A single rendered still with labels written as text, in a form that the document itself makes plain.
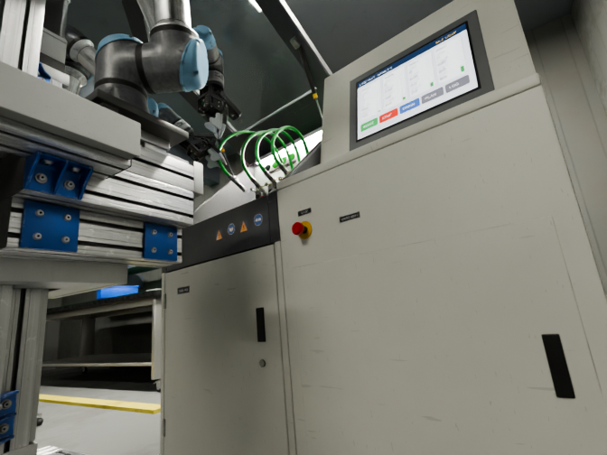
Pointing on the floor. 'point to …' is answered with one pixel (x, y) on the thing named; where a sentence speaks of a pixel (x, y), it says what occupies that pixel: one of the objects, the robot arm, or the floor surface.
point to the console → (446, 278)
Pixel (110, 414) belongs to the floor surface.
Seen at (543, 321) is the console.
